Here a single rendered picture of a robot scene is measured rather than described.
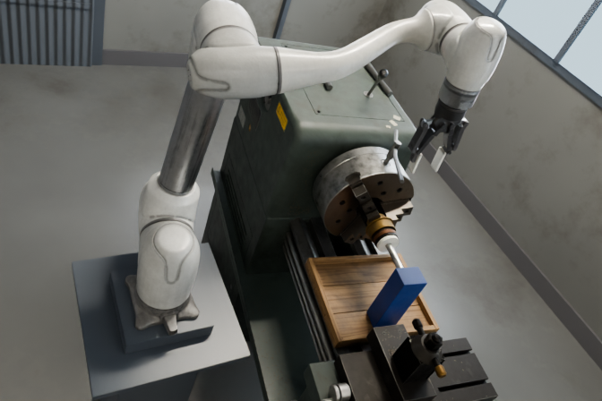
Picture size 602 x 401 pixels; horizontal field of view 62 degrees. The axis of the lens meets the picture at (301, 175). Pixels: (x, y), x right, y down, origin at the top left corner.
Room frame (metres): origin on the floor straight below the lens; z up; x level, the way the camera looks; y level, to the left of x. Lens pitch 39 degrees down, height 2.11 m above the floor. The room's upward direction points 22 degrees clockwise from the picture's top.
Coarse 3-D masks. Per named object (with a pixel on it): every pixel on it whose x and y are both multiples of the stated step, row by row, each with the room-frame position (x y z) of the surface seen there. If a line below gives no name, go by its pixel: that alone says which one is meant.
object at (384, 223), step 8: (384, 216) 1.24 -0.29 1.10; (368, 224) 1.18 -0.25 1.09; (376, 224) 1.18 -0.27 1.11; (384, 224) 1.18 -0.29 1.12; (392, 224) 1.20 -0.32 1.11; (368, 232) 1.17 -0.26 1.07; (376, 232) 1.16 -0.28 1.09; (384, 232) 1.15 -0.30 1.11; (392, 232) 1.16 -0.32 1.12; (376, 240) 1.14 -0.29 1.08
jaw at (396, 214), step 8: (376, 200) 1.31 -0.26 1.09; (392, 200) 1.31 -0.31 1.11; (400, 200) 1.32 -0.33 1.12; (408, 200) 1.33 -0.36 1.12; (376, 208) 1.31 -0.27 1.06; (384, 208) 1.27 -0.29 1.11; (392, 208) 1.28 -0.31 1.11; (400, 208) 1.29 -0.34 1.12; (408, 208) 1.30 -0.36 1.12; (392, 216) 1.24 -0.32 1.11; (400, 216) 1.27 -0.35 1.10
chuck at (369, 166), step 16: (352, 160) 1.30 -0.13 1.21; (368, 160) 1.30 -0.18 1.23; (336, 176) 1.25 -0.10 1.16; (368, 176) 1.24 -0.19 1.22; (384, 176) 1.27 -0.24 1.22; (320, 192) 1.25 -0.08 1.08; (336, 192) 1.20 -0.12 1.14; (352, 192) 1.23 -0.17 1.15; (368, 192) 1.26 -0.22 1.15; (384, 192) 1.29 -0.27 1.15; (400, 192) 1.32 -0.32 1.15; (320, 208) 1.23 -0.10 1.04; (336, 208) 1.21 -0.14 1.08; (352, 208) 1.24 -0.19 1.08; (336, 224) 1.23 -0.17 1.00
